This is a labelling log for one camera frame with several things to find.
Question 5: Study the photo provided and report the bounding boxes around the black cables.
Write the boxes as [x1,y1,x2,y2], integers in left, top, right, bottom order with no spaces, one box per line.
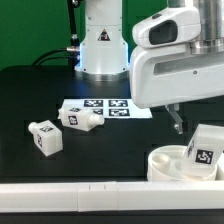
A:
[31,48,78,66]

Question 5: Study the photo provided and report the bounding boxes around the white front barrier rail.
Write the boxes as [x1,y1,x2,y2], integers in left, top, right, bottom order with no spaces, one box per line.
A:
[0,181,224,213]

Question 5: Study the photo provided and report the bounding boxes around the paper sheet with markers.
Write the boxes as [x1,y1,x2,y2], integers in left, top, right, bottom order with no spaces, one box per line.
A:
[62,98,152,119]

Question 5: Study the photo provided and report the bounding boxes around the black pole with connector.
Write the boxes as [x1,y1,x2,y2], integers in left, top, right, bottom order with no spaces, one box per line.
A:
[66,0,81,68]

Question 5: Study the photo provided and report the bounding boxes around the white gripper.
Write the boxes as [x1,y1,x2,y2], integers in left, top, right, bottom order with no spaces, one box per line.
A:
[130,6,224,134]

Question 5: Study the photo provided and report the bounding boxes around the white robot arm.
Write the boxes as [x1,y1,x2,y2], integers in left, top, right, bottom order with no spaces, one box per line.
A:
[76,0,224,130]

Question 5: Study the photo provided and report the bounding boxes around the white round stool seat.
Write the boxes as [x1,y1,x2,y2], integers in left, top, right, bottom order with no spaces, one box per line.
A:
[147,145,224,182]

